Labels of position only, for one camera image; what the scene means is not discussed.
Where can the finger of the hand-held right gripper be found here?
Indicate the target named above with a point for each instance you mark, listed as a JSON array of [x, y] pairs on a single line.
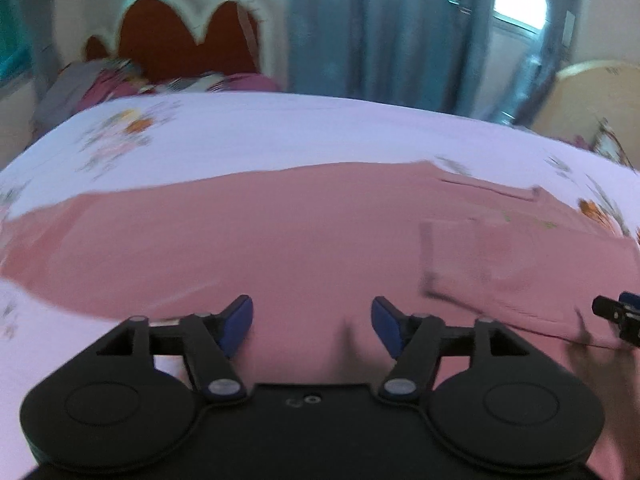
[[617, 310]]

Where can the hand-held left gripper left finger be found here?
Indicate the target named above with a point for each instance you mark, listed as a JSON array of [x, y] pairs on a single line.
[[238, 321]]

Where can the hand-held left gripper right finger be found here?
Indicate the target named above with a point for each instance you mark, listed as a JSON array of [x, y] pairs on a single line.
[[386, 324]]

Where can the pink knit garment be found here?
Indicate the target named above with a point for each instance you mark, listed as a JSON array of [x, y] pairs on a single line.
[[300, 240]]

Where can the person's right forearm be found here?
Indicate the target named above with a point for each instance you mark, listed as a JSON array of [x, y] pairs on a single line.
[[607, 400]]

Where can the floral bedsheet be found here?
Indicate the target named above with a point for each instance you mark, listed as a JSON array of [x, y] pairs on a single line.
[[300, 130]]

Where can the pile of pillows and blankets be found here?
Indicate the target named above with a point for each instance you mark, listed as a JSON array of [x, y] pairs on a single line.
[[100, 89]]

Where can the red headboard with white trim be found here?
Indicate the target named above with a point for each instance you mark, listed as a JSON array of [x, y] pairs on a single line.
[[165, 40]]

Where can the blue curtain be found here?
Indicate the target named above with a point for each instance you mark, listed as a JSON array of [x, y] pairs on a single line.
[[375, 25]]

